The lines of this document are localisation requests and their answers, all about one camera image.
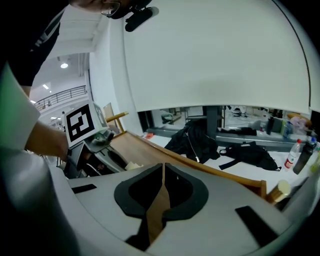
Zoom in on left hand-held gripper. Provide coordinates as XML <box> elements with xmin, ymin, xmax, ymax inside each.
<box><xmin>64</xmin><ymin>102</ymin><xmax>128</xmax><ymax>179</ymax></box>

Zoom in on person's eyeglasses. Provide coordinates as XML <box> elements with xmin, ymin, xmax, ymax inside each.
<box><xmin>100</xmin><ymin>1</ymin><xmax>122</xmax><ymax>17</ymax></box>

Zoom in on person's left forearm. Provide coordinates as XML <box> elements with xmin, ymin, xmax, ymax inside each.
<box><xmin>24</xmin><ymin>119</ymin><xmax>70</xmax><ymax>161</ymax></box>

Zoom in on head-worn black camera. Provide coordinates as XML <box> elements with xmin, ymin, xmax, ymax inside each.
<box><xmin>124</xmin><ymin>6</ymin><xmax>160</xmax><ymax>33</ymax></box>

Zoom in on yellow-green bottle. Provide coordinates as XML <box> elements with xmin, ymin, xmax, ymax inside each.
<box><xmin>309</xmin><ymin>149</ymin><xmax>320</xmax><ymax>174</ymax></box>

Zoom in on black jacket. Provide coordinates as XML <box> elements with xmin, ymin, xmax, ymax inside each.
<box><xmin>164</xmin><ymin>119</ymin><xmax>221</xmax><ymax>165</ymax></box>

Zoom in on brown cardboard sheet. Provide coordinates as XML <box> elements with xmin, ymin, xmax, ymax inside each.
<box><xmin>102</xmin><ymin>102</ymin><xmax>115</xmax><ymax>126</ymax></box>

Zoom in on black tumbler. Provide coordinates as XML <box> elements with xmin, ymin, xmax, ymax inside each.
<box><xmin>292</xmin><ymin>143</ymin><xmax>315</xmax><ymax>175</ymax></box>

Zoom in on white roller blind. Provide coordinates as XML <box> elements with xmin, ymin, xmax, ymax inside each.
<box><xmin>122</xmin><ymin>0</ymin><xmax>312</xmax><ymax>115</ymax></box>

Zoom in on black strap bag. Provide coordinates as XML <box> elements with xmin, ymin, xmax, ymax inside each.
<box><xmin>218</xmin><ymin>141</ymin><xmax>282</xmax><ymax>172</ymax></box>

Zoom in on wooden shelf table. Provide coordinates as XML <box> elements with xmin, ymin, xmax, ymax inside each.
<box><xmin>106</xmin><ymin>111</ymin><xmax>292</xmax><ymax>245</ymax></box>

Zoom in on person's black clothing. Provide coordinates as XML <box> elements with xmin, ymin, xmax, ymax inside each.
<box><xmin>0</xmin><ymin>0</ymin><xmax>74</xmax><ymax>89</ymax></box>

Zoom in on black balcony railing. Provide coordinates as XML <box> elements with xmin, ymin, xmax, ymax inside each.
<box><xmin>34</xmin><ymin>85</ymin><xmax>87</xmax><ymax>111</ymax></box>

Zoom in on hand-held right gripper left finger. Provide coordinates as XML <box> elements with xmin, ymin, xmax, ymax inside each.
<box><xmin>67</xmin><ymin>163</ymin><xmax>164</xmax><ymax>251</ymax></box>

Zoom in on white window ledge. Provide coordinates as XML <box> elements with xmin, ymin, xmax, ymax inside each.
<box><xmin>144</xmin><ymin>133</ymin><xmax>312</xmax><ymax>187</ymax></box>

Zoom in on yellow cloth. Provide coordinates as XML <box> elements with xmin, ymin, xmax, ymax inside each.
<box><xmin>124</xmin><ymin>161</ymin><xmax>145</xmax><ymax>172</ymax></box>

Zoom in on red label water bottle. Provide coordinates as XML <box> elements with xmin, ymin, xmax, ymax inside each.
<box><xmin>283</xmin><ymin>138</ymin><xmax>303</xmax><ymax>172</ymax></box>

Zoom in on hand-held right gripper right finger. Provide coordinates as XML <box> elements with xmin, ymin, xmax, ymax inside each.
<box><xmin>146</xmin><ymin>162</ymin><xmax>293</xmax><ymax>254</ymax></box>

